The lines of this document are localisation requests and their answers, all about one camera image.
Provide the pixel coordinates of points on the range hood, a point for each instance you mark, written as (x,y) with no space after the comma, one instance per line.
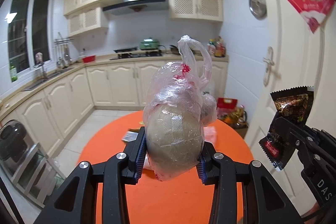
(135,6)

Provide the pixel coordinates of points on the sink faucet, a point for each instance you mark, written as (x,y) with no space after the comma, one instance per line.
(39,63)

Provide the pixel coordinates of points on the clear bag with round bread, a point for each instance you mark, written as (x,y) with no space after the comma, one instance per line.
(177,111)

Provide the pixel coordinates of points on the dark brown snack wrapper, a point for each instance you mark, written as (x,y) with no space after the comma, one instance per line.
(293,107)

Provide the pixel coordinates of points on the hanging utensil rack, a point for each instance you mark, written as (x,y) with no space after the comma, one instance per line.
(62,47)

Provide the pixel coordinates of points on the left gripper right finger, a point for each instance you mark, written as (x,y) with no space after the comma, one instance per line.
(264,201)

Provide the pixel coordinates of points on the window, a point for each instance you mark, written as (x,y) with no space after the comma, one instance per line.
(28,33)

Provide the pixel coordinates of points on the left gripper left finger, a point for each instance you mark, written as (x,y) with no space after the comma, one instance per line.
(76,199)

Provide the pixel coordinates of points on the black rice cooker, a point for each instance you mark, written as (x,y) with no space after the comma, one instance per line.
(13,144)

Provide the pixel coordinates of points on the pink translucent plastic bag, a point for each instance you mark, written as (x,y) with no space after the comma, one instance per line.
(210,134)

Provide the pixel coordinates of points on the green dish soap bottle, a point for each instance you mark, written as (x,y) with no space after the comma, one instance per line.
(13,72)

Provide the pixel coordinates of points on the milk carton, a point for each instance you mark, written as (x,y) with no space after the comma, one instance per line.
(129,136)

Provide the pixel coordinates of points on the door handle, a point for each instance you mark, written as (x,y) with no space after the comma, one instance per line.
(269,63)

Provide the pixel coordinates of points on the round table orange cloth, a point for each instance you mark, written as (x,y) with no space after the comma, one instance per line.
(183,199)

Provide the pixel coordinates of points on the red basin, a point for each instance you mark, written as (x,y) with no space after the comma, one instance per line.
(88,59)

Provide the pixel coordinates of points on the metal shelf rack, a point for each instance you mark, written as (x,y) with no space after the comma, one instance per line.
(35,175)

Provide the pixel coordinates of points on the rice bag on floor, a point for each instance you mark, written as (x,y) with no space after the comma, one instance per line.
(210,89)

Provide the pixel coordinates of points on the condiment bottles group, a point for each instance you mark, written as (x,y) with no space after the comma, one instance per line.
(216,47)

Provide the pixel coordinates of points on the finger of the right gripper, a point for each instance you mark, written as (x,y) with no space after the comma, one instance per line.
(284,135)

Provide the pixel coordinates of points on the wok with lid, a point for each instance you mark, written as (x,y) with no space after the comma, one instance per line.
(174,50)

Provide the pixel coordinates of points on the green electric cooker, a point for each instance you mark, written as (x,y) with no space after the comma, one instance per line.
(149,44)

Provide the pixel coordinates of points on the gas stove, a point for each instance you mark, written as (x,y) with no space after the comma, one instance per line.
(135,52)

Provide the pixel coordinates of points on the cardboard box with oil bottles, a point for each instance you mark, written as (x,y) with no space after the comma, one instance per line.
(236,118)

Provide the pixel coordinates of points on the lower cabinets with counter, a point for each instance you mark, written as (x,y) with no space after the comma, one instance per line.
(55,109)

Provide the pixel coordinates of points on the white door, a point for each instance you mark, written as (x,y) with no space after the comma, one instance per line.
(301,58)

